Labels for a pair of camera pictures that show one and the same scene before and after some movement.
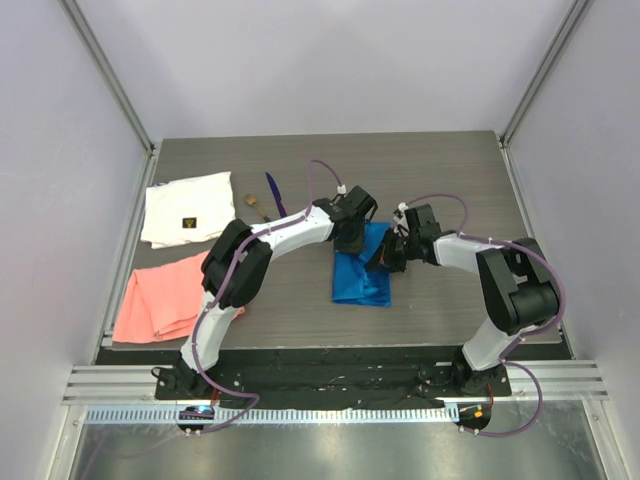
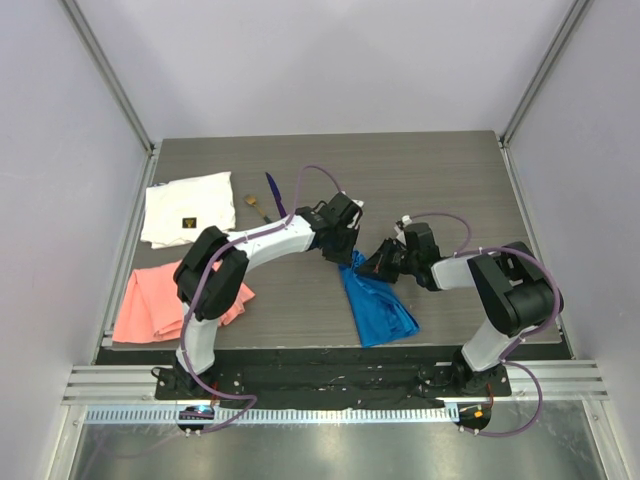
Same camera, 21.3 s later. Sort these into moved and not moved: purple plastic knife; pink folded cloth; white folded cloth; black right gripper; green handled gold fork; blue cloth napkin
Moved: blue cloth napkin; black right gripper
Not moved: purple plastic knife; green handled gold fork; white folded cloth; pink folded cloth
